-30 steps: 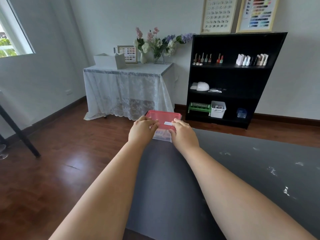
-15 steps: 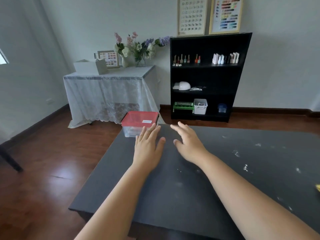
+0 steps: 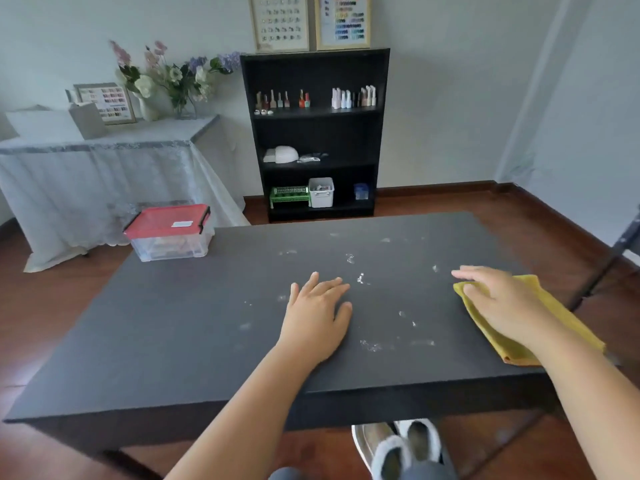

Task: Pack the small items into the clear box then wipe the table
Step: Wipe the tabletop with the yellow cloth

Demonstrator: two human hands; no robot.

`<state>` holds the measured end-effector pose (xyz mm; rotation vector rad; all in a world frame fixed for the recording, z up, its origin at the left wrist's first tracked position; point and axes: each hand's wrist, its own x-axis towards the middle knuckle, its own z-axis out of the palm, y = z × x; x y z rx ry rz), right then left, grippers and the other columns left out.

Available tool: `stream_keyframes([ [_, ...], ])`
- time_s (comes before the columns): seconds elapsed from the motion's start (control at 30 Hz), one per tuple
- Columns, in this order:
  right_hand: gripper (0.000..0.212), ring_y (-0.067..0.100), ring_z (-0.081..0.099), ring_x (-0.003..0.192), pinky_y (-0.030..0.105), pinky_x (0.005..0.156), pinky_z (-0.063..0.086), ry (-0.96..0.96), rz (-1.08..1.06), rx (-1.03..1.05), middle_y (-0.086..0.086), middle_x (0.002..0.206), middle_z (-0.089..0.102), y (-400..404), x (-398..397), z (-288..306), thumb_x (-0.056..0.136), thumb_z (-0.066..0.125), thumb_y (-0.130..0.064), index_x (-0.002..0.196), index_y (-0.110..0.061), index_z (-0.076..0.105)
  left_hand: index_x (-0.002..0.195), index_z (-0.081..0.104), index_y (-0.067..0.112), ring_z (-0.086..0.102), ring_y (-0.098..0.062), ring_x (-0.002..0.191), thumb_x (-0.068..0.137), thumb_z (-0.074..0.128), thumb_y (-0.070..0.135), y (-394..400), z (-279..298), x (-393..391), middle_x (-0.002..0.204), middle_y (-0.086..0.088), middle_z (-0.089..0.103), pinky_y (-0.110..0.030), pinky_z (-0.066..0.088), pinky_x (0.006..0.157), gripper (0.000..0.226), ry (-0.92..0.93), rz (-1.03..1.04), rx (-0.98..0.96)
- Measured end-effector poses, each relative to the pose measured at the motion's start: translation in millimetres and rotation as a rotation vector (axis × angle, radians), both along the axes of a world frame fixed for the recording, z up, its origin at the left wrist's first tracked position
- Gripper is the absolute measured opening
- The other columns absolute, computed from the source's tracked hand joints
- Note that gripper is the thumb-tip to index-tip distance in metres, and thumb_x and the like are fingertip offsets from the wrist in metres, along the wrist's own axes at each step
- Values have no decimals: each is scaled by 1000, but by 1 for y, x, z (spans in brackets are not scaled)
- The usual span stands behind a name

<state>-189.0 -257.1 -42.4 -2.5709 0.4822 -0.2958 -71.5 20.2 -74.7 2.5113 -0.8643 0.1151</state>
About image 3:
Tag person's right hand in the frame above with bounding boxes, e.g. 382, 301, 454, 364
451, 265, 553, 348

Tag clear storage box red lid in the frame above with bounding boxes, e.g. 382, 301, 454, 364
123, 204, 212, 263

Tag person's left shoe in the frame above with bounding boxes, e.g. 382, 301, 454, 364
351, 422, 407, 480

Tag green plastic basket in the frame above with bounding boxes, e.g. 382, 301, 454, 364
269, 186, 311, 209

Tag black bookshelf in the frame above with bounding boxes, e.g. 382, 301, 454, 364
240, 48, 391, 224

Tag person's right forearm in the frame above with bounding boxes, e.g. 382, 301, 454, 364
525, 325, 640, 480

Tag framed colour swatch chart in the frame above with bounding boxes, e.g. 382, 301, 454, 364
314, 0, 372, 51

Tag person's right shoe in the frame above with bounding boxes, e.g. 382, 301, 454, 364
395, 419, 444, 465

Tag person's grey trousers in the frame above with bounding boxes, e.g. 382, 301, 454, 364
268, 457, 458, 480

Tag yellow cleaning cloth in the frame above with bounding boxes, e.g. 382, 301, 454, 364
453, 275, 607, 367

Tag small framed nail colour chart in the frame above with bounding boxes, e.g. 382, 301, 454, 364
73, 83, 137, 126

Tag artificial flower bouquet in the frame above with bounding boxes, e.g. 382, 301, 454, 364
109, 40, 242, 113

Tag white nail lamp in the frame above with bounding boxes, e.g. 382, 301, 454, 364
263, 146, 300, 164

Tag framed nail shape chart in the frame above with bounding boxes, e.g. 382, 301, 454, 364
248, 0, 311, 54

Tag person's shoe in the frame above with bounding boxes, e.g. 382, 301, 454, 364
395, 419, 444, 465
351, 422, 407, 480

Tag white lace tablecloth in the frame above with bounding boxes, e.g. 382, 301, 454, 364
0, 114, 251, 273

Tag person's left hand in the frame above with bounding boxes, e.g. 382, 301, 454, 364
276, 271, 354, 366

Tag row of white nail polish bottles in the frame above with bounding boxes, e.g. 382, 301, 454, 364
330, 85, 377, 109

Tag white vase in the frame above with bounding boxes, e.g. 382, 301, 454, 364
137, 92, 161, 122

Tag person's left forearm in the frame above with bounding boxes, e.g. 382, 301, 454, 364
164, 340, 313, 480

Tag black stand leg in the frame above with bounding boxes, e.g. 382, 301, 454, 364
567, 207, 640, 313

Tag row of brown nail polish bottles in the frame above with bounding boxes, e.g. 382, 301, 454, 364
255, 89, 312, 110

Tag white plastic bin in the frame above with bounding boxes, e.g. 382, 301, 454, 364
308, 177, 335, 209

